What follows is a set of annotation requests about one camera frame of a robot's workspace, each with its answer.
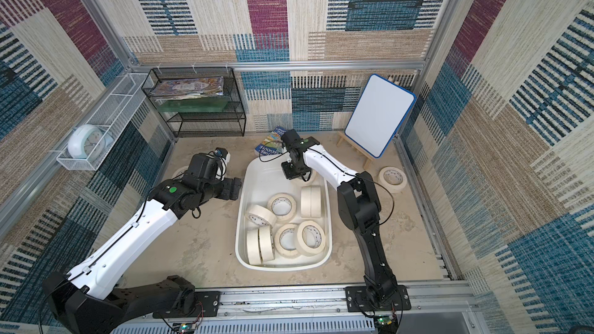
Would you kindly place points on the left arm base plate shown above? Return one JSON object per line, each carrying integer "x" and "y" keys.
{"x": 203, "y": 304}

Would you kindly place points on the blue-framed whiteboard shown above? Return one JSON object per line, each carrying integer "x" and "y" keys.
{"x": 379, "y": 113}

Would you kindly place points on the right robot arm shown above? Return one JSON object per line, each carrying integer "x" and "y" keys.
{"x": 359, "y": 209}

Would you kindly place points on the colourful book on shelf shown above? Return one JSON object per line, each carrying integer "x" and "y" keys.
{"x": 192, "y": 88}

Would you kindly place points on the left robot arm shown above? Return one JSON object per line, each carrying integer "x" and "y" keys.
{"x": 87, "y": 300}

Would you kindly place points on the black wire shelf rack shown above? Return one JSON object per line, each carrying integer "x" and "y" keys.
{"x": 230, "y": 122}

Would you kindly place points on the white round alarm clock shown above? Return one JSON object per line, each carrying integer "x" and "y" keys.
{"x": 88, "y": 142}

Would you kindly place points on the upright tape roll pair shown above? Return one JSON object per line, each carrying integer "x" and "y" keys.
{"x": 311, "y": 202}

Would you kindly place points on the flat tape roll front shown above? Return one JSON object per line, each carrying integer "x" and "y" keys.
{"x": 285, "y": 241}

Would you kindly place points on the green book on shelf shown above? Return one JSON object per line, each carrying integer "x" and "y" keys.
{"x": 195, "y": 105}

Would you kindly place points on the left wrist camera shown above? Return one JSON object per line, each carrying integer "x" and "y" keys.
{"x": 223, "y": 155}

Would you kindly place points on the white plastic storage box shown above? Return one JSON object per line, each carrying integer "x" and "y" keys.
{"x": 263, "y": 180}

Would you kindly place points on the masking tape roll beneath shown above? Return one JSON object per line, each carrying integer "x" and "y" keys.
{"x": 283, "y": 206}

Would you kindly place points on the masking tape roll five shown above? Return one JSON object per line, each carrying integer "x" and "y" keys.
{"x": 261, "y": 216}

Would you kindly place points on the masking tape roll three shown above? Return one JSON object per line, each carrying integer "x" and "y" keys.
{"x": 180, "y": 171}

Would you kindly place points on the tilted tape roll front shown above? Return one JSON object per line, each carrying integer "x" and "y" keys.
{"x": 310, "y": 239}

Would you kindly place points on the wooden easel stand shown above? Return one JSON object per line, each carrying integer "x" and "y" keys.
{"x": 369, "y": 159}

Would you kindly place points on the white wire wall basket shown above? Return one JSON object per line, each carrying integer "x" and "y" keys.
{"x": 112, "y": 115}

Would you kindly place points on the masking tape roll two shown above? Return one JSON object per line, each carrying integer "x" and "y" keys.
{"x": 393, "y": 179}

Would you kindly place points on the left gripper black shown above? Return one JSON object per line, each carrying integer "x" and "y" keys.
{"x": 230, "y": 192}

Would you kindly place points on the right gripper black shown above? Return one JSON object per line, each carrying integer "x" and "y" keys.
{"x": 292, "y": 168}

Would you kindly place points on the colourful book on table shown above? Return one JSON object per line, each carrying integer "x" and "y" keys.
{"x": 272, "y": 145}

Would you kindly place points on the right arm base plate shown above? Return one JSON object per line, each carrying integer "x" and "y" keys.
{"x": 360, "y": 299}

